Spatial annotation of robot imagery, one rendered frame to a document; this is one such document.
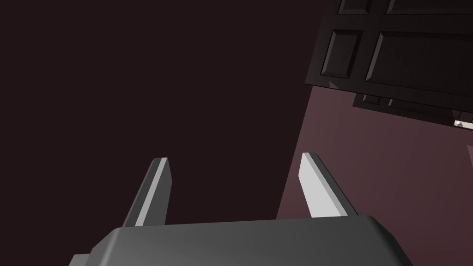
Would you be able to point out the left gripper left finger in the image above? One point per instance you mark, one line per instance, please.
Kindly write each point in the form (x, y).
(153, 195)

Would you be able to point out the dark panelled door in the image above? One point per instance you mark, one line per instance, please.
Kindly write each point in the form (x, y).
(406, 55)

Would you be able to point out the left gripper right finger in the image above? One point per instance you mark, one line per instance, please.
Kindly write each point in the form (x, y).
(321, 192)

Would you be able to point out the silver door knob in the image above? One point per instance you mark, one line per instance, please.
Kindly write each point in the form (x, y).
(458, 123)

